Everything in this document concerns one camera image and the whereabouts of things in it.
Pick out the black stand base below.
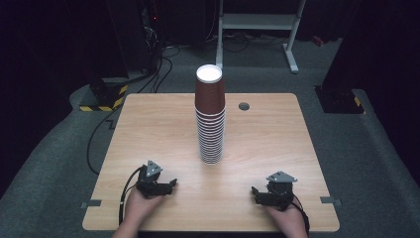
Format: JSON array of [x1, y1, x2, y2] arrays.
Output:
[[314, 84, 367, 115]]

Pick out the cables under white stand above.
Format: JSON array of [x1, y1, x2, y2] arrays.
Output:
[[206, 31, 288, 54]]

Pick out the stack of brown paper cups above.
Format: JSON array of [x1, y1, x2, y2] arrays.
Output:
[[194, 63, 227, 166]]

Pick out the grey tape strip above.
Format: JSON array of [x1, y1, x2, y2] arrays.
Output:
[[319, 195, 343, 207]]

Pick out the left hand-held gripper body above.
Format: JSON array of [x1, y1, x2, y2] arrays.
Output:
[[136, 160, 174, 199]]

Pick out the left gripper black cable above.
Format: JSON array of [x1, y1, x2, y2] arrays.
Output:
[[118, 165, 147, 226]]

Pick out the person's left hand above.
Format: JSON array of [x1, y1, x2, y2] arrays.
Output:
[[124, 187, 165, 230]]

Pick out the yellow-black striped stand base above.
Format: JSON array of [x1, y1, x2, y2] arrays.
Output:
[[78, 77, 129, 113]]

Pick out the black floor cable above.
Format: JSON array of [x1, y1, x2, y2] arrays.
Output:
[[86, 107, 121, 177]]

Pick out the dark equipment rack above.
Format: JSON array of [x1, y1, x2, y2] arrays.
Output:
[[105, 0, 166, 75]]

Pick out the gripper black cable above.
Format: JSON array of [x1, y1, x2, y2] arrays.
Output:
[[290, 192, 311, 237], [118, 165, 147, 226]]

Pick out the person's right hand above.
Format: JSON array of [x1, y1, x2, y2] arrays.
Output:
[[263, 201, 309, 238]]

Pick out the bundle of black cables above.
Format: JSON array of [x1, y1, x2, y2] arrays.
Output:
[[137, 44, 182, 94]]

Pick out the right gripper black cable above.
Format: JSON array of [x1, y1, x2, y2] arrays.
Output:
[[290, 192, 311, 237]]

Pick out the white metal stand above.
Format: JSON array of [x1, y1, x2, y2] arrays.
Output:
[[215, 0, 307, 74]]

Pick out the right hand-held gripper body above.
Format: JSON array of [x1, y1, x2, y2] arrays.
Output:
[[261, 171, 298, 212]]

